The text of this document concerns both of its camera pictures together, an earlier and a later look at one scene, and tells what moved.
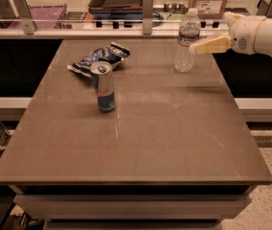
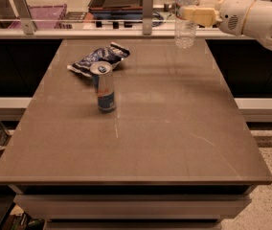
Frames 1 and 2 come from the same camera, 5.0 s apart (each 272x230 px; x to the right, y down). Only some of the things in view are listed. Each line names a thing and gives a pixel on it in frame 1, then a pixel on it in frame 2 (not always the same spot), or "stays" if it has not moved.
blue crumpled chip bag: x=114 y=54 stays
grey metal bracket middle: x=147 y=11 stays
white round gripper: x=241 y=35 → x=232 y=16
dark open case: x=118 y=3 stays
